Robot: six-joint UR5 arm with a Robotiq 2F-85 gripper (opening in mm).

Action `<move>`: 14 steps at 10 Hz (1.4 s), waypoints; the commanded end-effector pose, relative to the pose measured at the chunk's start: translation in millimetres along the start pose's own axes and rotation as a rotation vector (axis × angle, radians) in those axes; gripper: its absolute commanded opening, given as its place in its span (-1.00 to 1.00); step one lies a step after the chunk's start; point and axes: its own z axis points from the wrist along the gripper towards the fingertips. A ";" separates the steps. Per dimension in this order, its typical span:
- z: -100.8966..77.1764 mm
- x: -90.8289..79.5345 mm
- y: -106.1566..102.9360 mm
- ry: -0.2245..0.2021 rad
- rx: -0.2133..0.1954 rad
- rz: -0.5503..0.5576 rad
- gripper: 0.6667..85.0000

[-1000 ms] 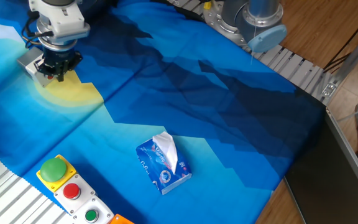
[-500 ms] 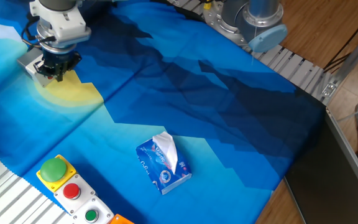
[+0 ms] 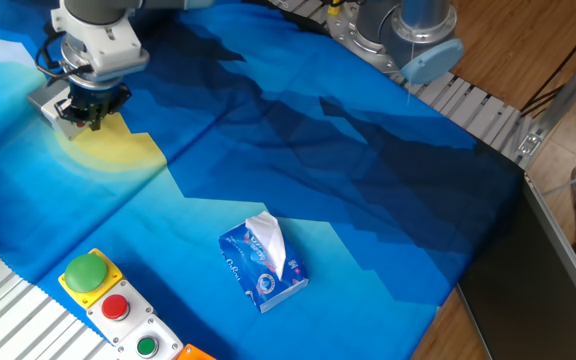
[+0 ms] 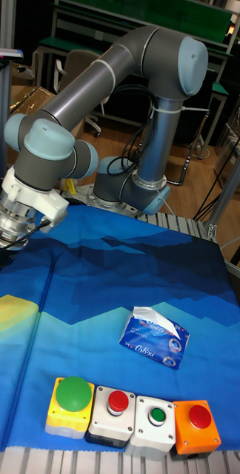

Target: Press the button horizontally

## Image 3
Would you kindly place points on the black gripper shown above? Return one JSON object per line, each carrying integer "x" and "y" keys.
{"x": 98, "y": 95}

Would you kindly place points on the small grey box red button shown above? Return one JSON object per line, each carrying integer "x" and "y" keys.
{"x": 48, "y": 102}

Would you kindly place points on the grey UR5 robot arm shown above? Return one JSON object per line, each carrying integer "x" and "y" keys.
{"x": 98, "y": 45}

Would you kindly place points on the yellow box green mushroom button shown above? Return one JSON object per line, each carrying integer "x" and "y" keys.
{"x": 85, "y": 272}

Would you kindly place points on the grey box large red button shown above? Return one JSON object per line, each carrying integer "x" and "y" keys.
{"x": 115, "y": 306}

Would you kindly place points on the white box green button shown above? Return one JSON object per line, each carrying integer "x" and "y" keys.
{"x": 146, "y": 346}

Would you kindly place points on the blue tissue pack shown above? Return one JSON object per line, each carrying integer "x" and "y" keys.
{"x": 258, "y": 270}

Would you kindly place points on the blue mountain print tablecloth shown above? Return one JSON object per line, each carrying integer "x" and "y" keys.
{"x": 318, "y": 200}

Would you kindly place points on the small yellow plastic piece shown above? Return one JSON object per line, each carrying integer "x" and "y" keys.
{"x": 334, "y": 7}

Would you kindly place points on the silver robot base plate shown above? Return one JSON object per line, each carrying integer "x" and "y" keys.
{"x": 353, "y": 42}

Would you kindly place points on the black panel aluminium frame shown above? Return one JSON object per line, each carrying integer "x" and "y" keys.
{"x": 518, "y": 300}

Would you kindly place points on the aluminium frame bar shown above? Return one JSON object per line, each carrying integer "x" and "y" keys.
{"x": 573, "y": 85}

